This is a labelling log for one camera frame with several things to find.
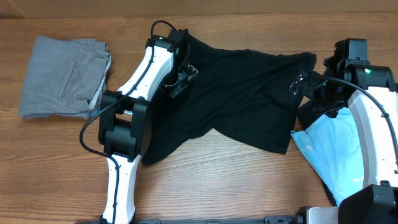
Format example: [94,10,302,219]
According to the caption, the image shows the folded grey shorts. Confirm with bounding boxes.
[19,36,111,119]

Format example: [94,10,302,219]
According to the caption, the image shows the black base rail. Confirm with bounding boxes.
[74,215,299,224]

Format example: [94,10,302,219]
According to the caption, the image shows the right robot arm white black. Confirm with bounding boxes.
[290,38,397,223]

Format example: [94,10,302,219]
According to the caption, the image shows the black garment under pile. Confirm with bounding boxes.
[297,100,336,206]

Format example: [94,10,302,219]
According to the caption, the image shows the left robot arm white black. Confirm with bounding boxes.
[98,29,198,223]

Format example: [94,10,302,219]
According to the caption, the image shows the black t-shirt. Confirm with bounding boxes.
[142,35,317,166]

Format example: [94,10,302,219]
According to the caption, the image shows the light blue garment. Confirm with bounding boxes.
[291,108,364,205]

